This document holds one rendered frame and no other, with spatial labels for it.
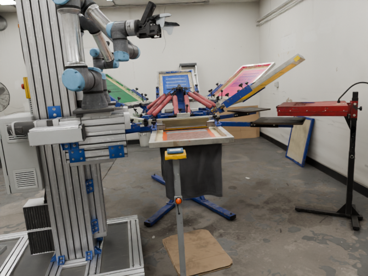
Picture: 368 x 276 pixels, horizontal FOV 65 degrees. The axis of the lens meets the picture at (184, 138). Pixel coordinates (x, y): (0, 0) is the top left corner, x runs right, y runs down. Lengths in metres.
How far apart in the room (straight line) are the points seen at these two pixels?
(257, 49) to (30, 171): 5.81
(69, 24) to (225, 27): 5.45
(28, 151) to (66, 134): 0.41
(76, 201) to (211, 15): 5.52
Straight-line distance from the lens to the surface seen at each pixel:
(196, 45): 6.71
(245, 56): 6.89
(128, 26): 1.51
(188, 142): 1.95
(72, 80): 1.61
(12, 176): 2.05
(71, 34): 1.65
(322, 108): 2.76
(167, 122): 2.51
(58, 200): 2.09
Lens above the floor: 1.38
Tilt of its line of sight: 11 degrees down
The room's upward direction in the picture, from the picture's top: 3 degrees counter-clockwise
